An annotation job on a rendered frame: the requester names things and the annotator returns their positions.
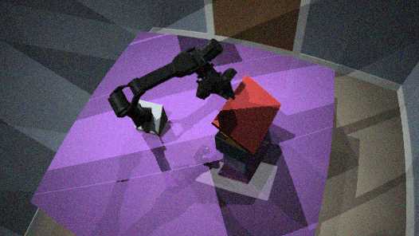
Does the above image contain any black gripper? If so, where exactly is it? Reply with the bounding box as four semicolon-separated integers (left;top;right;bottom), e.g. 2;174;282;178
197;62;237;100

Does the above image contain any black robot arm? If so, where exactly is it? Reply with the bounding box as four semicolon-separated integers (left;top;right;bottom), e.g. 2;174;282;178
108;38;223;128

